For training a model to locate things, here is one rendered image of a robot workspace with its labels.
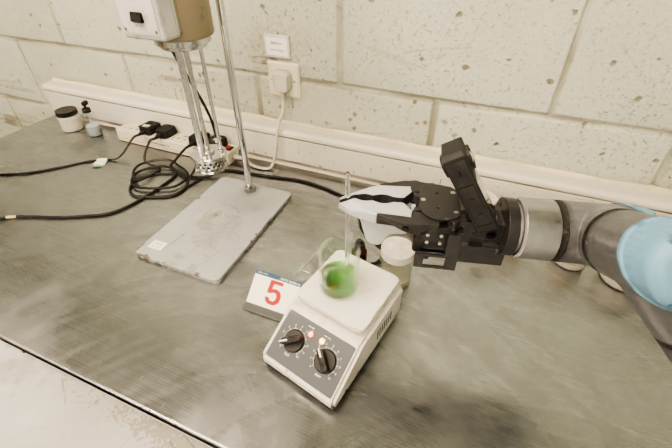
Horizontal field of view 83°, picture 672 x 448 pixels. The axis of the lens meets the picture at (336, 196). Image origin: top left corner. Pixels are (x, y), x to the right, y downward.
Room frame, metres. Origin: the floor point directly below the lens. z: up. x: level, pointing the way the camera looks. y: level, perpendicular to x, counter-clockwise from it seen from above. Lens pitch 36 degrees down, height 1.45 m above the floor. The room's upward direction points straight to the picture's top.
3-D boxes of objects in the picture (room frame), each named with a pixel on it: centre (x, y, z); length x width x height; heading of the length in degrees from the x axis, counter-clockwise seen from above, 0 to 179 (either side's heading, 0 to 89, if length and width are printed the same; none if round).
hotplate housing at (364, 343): (0.37, -0.01, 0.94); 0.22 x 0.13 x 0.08; 146
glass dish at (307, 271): (0.48, 0.07, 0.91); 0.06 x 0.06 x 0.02
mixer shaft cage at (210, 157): (0.65, 0.25, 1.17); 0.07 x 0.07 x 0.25
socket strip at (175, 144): (0.98, 0.46, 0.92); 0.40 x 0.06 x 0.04; 68
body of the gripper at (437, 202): (0.36, -0.16, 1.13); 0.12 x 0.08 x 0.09; 82
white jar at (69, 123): (1.11, 0.83, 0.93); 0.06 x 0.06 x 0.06
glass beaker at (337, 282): (0.39, -0.01, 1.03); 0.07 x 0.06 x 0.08; 150
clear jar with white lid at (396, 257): (0.48, -0.11, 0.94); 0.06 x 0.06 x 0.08
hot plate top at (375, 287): (0.39, -0.02, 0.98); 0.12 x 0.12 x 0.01; 56
